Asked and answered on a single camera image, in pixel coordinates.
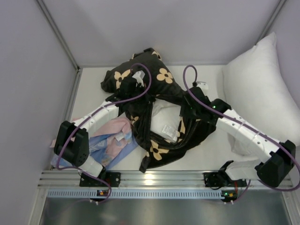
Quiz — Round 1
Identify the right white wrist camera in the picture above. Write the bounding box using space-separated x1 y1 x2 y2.
196 82 209 91

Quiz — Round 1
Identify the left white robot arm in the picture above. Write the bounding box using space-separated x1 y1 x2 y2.
53 75 149 179

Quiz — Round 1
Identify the pink cloth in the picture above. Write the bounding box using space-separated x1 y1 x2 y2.
50 117 132 148

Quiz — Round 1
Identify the left aluminium frame post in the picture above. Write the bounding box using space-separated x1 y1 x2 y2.
35 0 83 71

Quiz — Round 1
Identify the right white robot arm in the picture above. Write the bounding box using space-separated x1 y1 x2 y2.
181 87 296 190

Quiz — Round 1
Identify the black floral pillowcase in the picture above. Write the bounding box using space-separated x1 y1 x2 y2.
101 48 216 173

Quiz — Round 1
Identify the large white pillow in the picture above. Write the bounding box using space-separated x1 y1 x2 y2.
222 32 300 147

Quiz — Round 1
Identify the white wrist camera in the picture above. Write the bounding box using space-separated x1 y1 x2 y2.
132 70 145 87
196 82 209 91

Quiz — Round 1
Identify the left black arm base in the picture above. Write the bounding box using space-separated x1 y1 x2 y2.
79 172 121 188

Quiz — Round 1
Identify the aluminium mounting rail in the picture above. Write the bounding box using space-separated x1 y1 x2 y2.
38 170 291 188

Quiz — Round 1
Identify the right aluminium frame post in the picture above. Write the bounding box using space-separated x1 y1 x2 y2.
255 0 288 44

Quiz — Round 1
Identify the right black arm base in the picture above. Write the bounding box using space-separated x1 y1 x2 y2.
203 160 234 190

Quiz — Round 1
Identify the slotted grey cable duct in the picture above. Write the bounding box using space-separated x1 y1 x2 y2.
47 189 235 199

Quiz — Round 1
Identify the blue patterned cloth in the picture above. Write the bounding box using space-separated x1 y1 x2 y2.
51 133 139 170

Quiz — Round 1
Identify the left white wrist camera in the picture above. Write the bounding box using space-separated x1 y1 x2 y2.
132 70 145 87

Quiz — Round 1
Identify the aluminium frame post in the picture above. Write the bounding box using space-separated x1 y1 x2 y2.
35 0 83 71
255 0 288 44

